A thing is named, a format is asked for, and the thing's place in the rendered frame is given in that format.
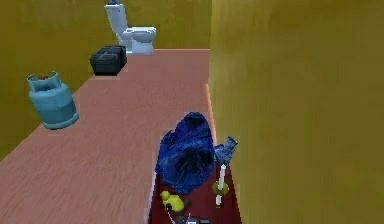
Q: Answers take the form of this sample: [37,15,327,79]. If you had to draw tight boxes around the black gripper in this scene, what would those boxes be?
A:
[166,199,194,224]

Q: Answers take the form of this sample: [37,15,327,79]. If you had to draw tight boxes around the yellow rubber duck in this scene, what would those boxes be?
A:
[159,190,186,213]

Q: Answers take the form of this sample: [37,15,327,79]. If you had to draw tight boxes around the dark red table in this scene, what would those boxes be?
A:
[145,162,243,224]

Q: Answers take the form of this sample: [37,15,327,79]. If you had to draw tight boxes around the crumpled blue cloth bag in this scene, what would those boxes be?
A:
[154,111,216,196]

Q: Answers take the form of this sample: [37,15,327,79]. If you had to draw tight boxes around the white candle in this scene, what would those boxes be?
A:
[217,163,228,191]

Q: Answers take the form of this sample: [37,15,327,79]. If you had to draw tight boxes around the light blue gas cylinder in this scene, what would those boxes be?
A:
[26,70,80,131]

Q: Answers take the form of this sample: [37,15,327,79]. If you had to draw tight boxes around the black box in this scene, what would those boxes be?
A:
[88,45,128,77]

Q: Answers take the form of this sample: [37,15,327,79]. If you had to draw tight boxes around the white toilet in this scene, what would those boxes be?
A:
[104,3,157,56]

